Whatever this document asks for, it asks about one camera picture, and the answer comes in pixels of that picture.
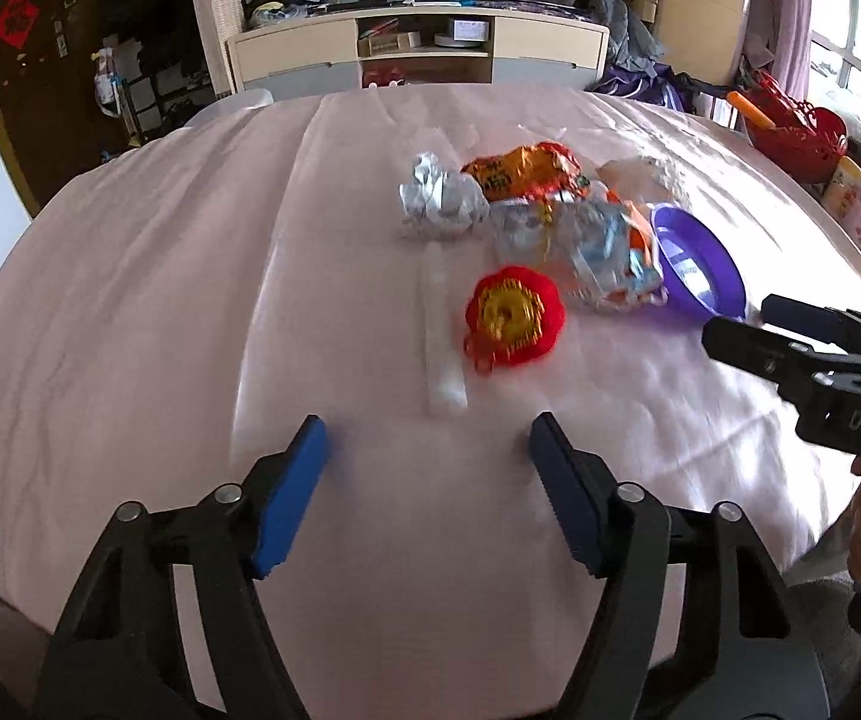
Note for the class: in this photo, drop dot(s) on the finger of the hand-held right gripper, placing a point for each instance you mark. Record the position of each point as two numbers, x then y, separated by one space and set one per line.
813 319
753 349

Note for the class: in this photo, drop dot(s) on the orange snack wrapper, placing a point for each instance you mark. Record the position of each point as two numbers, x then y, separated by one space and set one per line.
520 169

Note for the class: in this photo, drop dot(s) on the purple cloth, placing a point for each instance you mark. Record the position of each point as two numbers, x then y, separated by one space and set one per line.
648 90

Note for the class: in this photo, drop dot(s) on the blue grey garment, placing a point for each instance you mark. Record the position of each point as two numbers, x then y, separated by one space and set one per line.
625 30

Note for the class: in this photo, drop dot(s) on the red diamond wall decoration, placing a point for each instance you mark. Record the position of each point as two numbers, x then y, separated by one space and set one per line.
14 21

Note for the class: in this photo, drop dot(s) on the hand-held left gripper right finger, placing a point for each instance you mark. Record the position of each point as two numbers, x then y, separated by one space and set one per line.
565 487

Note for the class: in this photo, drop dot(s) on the red round tassel ornament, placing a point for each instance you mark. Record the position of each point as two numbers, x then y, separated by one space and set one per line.
509 315

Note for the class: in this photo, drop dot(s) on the clear printed plastic wrapper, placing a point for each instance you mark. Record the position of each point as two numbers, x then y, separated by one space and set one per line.
588 255

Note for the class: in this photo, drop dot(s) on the cardboard box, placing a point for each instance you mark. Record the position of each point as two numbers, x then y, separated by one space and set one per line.
704 7

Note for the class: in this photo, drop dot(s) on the pink curtain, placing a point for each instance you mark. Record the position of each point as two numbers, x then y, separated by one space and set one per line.
783 15

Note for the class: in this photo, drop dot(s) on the purple plastic bowl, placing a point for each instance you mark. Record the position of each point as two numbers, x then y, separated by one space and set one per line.
700 262

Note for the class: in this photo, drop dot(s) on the cream television cabinet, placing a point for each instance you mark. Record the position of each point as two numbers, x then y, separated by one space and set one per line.
288 60

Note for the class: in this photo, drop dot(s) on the white hanging bag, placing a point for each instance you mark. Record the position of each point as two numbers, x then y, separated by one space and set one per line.
108 82

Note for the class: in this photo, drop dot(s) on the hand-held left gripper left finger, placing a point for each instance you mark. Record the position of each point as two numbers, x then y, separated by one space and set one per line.
291 487

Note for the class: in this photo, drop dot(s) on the pink bed blanket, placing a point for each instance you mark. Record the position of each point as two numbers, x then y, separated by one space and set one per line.
175 330

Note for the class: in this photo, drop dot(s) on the red plastic basket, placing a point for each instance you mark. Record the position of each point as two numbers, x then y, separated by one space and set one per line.
798 135

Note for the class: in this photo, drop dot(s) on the silver foil ball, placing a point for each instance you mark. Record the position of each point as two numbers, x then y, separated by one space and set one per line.
438 199

